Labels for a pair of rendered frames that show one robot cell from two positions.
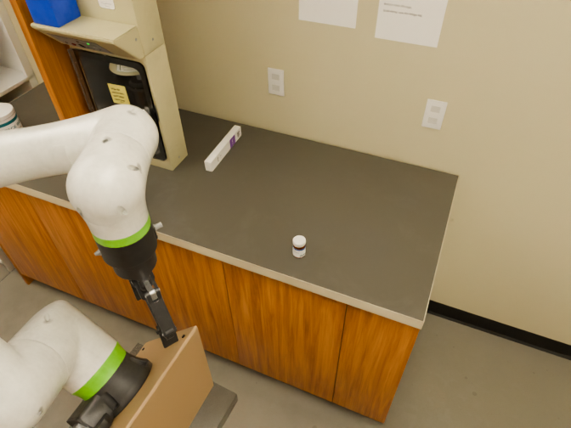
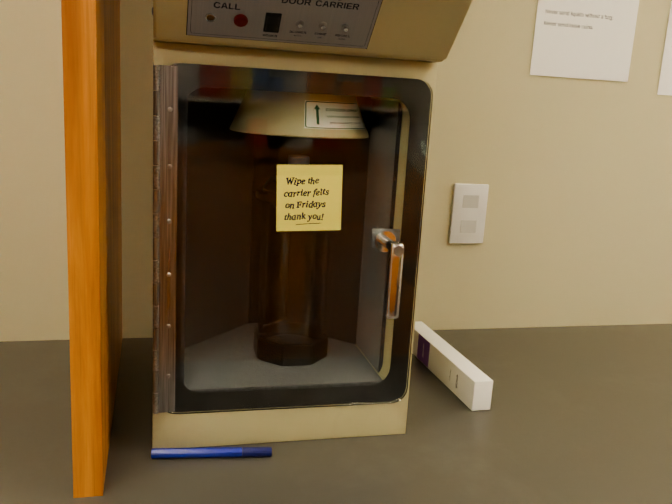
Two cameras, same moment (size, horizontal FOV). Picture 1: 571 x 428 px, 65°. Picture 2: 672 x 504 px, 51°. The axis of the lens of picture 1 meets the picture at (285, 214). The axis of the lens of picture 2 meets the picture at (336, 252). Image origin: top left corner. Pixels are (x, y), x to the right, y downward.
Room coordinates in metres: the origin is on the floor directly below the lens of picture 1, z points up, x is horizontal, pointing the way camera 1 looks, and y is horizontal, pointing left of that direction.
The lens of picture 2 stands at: (0.78, 1.05, 1.37)
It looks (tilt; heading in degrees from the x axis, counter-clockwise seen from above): 13 degrees down; 321
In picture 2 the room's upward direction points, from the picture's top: 3 degrees clockwise
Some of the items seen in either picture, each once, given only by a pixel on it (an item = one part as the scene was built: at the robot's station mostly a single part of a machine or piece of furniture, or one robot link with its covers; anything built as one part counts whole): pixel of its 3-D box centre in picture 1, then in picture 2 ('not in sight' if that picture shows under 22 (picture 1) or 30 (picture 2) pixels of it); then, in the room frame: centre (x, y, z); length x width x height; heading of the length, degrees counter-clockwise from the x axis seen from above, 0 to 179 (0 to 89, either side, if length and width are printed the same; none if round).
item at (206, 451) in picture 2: not in sight; (212, 452); (1.45, 0.68, 0.95); 0.14 x 0.01 x 0.01; 60
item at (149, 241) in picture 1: (128, 238); not in sight; (0.51, 0.26, 1.51); 0.12 x 0.09 x 0.06; 125
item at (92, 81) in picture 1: (121, 108); (295, 248); (1.43, 0.59, 1.19); 0.30 x 0.01 x 0.40; 66
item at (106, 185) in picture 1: (110, 190); not in sight; (0.51, 0.27, 1.61); 0.13 x 0.11 x 0.14; 2
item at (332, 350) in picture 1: (201, 243); not in sight; (1.43, 0.40, 0.45); 2.05 x 0.67 x 0.90; 66
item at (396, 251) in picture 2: not in sight; (389, 274); (1.36, 0.50, 1.17); 0.05 x 0.03 x 0.10; 156
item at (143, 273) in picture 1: (137, 267); not in sight; (0.50, 0.27, 1.43); 0.08 x 0.07 x 0.09; 35
